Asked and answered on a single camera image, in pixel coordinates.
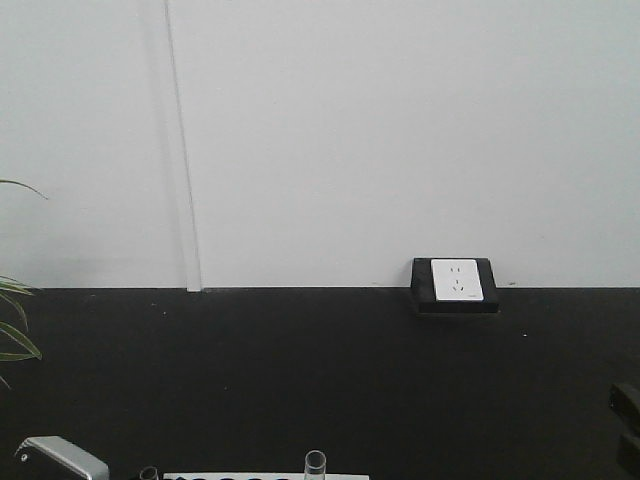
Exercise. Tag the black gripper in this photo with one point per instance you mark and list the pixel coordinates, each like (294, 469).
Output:
(624, 402)

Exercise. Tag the tall transparent test tube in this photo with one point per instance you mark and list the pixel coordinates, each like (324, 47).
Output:
(315, 465)

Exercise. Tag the short transparent test tube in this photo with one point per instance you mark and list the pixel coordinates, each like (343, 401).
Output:
(149, 473)

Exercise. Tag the white test tube rack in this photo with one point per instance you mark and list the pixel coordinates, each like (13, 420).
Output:
(259, 476)

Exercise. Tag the white wall power socket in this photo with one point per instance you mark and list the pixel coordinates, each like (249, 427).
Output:
(453, 286)

